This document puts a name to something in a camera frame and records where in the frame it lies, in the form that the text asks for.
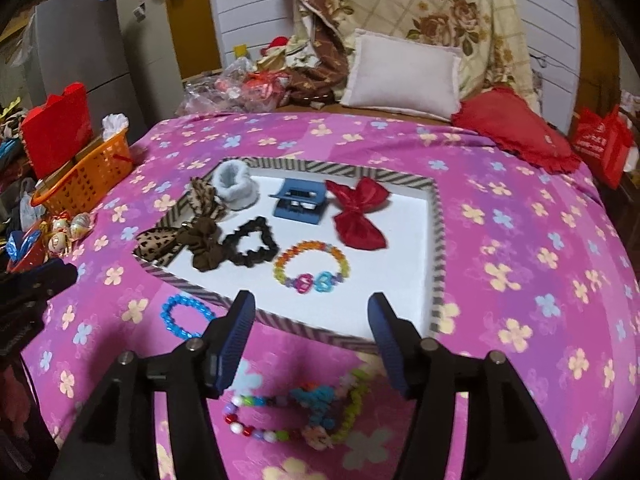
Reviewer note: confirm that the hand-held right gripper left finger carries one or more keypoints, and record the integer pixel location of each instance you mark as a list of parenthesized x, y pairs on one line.
[(232, 345)]

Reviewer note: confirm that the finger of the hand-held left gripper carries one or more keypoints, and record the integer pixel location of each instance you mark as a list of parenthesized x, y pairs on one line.
[(50, 280)]

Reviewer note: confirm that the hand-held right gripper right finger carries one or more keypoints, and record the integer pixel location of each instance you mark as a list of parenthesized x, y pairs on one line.
[(395, 355)]

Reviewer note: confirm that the black scrunchie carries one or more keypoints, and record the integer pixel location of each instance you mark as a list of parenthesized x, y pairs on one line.
[(232, 246)]

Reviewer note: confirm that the leopard print brown bow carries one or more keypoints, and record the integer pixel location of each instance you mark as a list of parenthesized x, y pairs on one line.
[(205, 245)]

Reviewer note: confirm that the striped white box lid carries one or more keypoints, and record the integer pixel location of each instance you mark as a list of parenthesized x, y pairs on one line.
[(390, 240)]

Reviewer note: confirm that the red satin bow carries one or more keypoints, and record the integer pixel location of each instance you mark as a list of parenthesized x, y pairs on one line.
[(357, 225)]

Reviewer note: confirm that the blue hair claw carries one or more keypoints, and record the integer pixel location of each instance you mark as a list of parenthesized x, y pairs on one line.
[(300, 215)]

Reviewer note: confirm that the white fluffy scrunchie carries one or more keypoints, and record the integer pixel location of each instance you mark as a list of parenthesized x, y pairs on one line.
[(235, 195)]

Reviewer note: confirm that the small red plastic basket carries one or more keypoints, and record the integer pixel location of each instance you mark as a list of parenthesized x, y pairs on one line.
[(30, 265)]

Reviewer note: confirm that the wrapped decorated egg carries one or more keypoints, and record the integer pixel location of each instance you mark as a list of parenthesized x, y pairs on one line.
[(60, 225), (81, 225), (60, 244)]

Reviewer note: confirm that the blue foil wrapper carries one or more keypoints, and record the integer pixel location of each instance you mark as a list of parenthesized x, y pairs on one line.
[(20, 247)]

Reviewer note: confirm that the grey plastic bag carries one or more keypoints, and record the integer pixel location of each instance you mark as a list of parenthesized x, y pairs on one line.
[(30, 207)]

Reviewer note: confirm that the orange plastic basket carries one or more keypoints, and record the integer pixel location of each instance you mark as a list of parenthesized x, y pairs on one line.
[(95, 172)]

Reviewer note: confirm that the red paper gift bag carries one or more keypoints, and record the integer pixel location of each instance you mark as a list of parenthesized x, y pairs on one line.
[(55, 130)]

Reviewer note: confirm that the white plastic bag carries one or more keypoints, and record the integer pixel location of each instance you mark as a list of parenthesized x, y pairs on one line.
[(115, 125)]

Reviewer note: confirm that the purple floral bedsheet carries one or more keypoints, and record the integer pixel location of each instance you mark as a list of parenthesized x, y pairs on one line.
[(500, 185)]

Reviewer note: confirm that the grey refrigerator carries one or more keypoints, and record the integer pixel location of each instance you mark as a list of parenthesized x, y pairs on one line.
[(80, 45)]

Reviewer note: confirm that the red heart cushion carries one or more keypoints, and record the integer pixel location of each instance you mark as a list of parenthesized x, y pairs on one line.
[(510, 125)]

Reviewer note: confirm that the clear plastic bags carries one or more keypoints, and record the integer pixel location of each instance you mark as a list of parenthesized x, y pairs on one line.
[(225, 85)]

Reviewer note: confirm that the white pillow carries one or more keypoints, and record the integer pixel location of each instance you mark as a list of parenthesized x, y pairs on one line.
[(400, 75)]

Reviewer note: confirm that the red shopping bag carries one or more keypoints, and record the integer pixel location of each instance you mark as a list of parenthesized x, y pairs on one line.
[(602, 145)]

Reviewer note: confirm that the red plush toy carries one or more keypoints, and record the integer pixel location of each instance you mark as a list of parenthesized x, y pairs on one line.
[(274, 46)]

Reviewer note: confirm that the floral quilt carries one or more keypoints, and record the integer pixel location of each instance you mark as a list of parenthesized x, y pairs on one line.
[(425, 0)]

